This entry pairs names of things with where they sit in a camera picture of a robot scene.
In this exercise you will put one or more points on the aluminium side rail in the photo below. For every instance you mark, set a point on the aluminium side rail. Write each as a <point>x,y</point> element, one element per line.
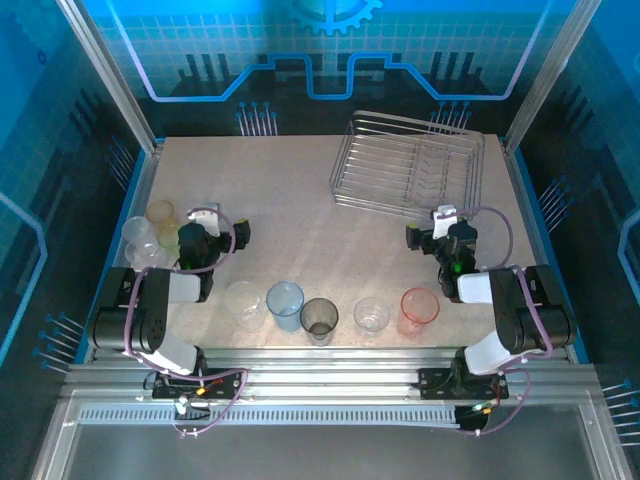
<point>520,190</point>
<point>137,185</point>

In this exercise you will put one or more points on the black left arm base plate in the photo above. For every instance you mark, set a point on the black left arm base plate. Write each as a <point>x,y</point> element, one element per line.
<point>225,386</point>

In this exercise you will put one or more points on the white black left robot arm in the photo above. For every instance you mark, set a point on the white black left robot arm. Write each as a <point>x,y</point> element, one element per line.
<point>155,320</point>

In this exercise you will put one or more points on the orange plastic cup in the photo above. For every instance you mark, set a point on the orange plastic cup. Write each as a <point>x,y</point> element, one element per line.
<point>160,212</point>

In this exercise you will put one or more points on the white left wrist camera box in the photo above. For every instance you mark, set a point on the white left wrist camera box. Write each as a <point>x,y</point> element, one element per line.
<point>205,217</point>

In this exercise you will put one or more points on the aluminium frame post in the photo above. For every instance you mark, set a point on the aluminium frame post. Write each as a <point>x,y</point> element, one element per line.
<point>115,85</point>
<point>545,75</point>

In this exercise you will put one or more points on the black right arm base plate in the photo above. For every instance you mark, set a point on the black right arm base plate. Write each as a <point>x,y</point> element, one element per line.
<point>435,382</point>

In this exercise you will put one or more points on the round clear plastic cup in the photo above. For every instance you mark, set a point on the round clear plastic cup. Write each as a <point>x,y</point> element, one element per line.
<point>371,315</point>

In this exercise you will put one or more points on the blue plastic cup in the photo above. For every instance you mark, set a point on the blue plastic cup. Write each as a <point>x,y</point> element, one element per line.
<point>285,300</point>

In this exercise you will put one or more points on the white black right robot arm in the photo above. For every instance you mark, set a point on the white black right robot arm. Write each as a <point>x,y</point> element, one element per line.
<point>530,320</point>

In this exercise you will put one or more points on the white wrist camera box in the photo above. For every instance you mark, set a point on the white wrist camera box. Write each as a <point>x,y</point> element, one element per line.
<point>205,217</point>
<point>442,222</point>

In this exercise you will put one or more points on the red plastic cup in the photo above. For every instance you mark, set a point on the red plastic cup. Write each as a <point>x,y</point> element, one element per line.
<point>419,307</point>

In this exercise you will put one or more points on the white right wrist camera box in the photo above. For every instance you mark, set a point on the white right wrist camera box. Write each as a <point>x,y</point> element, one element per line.
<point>442,222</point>

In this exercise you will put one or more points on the green plastic cup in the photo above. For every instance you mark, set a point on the green plastic cup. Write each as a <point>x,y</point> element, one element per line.
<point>169,240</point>

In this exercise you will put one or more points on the tall clear plastic cup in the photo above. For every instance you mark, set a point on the tall clear plastic cup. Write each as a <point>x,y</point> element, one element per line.
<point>242,300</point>

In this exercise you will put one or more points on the dark grey plastic cup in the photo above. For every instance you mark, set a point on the dark grey plastic cup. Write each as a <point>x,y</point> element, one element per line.
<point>319,315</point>

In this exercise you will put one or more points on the aluminium mounting rail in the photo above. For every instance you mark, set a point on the aluminium mounting rail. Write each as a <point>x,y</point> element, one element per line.
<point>325,370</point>

